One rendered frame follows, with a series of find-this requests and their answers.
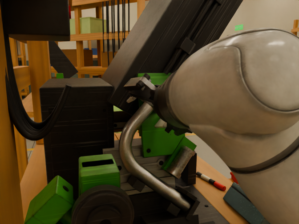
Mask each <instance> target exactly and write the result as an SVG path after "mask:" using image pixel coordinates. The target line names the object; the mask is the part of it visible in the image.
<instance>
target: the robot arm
mask: <svg viewBox="0 0 299 224"><path fill-rule="evenodd" d="M124 89H125V90H127V91H129V92H128V95H129V96H130V97H129V99H128V100H127V101H126V102H127V103H130V102H132V101H134V100H135V99H136V98H138V99H141V100H144V101H146V102H147V103H148V104H149V105H151V106H154V109H155V111H156V113H157V115H158V116H159V117H160V120H159V121H158V122H157V123H156V124H155V126H154V127H155V128H166V129H165V131H166V132H167V133H169V132H170V131H171V130H172V129H173V130H174V131H175V132H174V134H175V135H177V136H179V135H182V134H184V133H186V132H187V133H194V134H196V135H197V136H198V137H199V138H201V139H202V140H203V141H204V142H205V143H206V144H207V145H208V146H209V147H210V148H211V149H212V150H213V151H214V152H215V153H216V154H217V155H218V156H219V157H220V158H221V159H222V160H223V161H224V163H225V164H226V165H227V166H228V168H229V169H230V170H231V172H232V173H233V175H234V176H235V178H236V180H237V182H238V184H239V186H240V187H241V189H242V190H243V191H244V193H245V194H246V196H247V197H248V199H249V200H250V201H251V202H252V204H253V205H254V206H255V207H256V208H257V210H258V211H259V212H260V213H261V214H262V215H263V216H264V218H265V219H266V220H267V221H268V222H269V223H270V224H299V37H298V36H296V35H295V34H293V33H291V32H289V31H286V30H284V29H280V28H254V29H250V30H245V31H241V32H237V33H234V34H231V35H229V36H226V37H223V38H221V39H219V40H216V41H214V42H212V43H210V44H208V45H206V46H204V47H202V48H201V49H199V50H198V51H197V52H195V53H194V54H192V55H191V56H190V57H188V58H187V59H186V60H185V61H184V62H183V63H182V65H181V66H180V67H179V69H178V70H177V71H175V72H174V73H172V74H171V75H169V77H168V78H167V79H166V80H165V82H164V83H163V84H161V85H159V84H156V85H153V84H152V83H151V80H150V76H149V75H148V74H147V73H145V74H144V75H143V76H141V77H135V78H131V79H130V80H129V81H128V82H127V83H126V84H125V86H124Z"/></svg>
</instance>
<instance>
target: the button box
mask: <svg viewBox="0 0 299 224"><path fill-rule="evenodd" d="M223 199H224V200H225V201H226V202H227V203H228V204H229V205H230V206H231V207H232V208H233V209H234V210H235V211H237V212H238V213H239V214H240V215H241V216H242V217H243V218H244V219H245V220H246V221H248V222H249V223H250V224H270V223H269V222H268V221H267V220H266V219H265V218H264V216H263V215H262V214H261V213H260V212H259V211H258V210H257V208H256V207H255V206H254V205H253V204H252V202H251V201H250V200H249V199H248V197H247V196H246V194H245V193H244V191H243V190H242V189H241V187H240V186H239V184H237V183H235V182H234V183H233V184H232V186H231V187H230V188H229V190H228V191H227V193H226V194H225V196H224V197H223Z"/></svg>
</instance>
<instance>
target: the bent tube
mask: <svg viewBox="0 0 299 224"><path fill-rule="evenodd" d="M141 101H142V102H143V104H142V106H141V107H140V108H139V109H138V110H137V111H136V112H135V113H134V115H133V116H132V117H131V118H130V119H129V121H128V122H127V123H126V124H125V126H124V128H123V130H122V132H121V135H120V139H119V153H120V157H121V160H122V162H123V165H124V166H125V168H126V169H127V171H128V172H129V173H130V174H131V175H132V176H134V177H135V178H137V179H138V180H139V181H141V182H142V183H144V184H145V185H147V186H148V187H149V188H151V189H152V190H154V191H155V192H157V193H158V194H159V195H161V196H162V197H164V198H165V199H167V200H168V201H169V202H171V203H173V204H174V205H175V206H177V207H178V208H180V209H181V210H183V211H184V212H186V211H187V210H188V209H189V208H190V206H191V201H190V200H189V199H187V198H186V197H184V196H183V195H182V194H180V193H179V192H177V191H176V190H175V189H173V188H172V187H170V186H169V185H168V184H166V183H165V182H163V181H162V180H161V179H159V178H158V177H156V176H155V175H154V174H152V173H151V172H149V171H148V170H146V169H145V168H143V167H142V166H141V165H140V164H139V163H138V162H137V161H136V160H135V158H134V155H133V151H132V140H133V136H134V134H135V132H136V131H137V130H138V129H139V127H140V126H141V125H142V124H143V122H144V121H145V120H146V119H147V118H148V116H149V115H150V114H151V113H152V112H154V113H156V111H155V109H154V106H151V105H149V104H148V103H147V102H146V101H144V100H141Z"/></svg>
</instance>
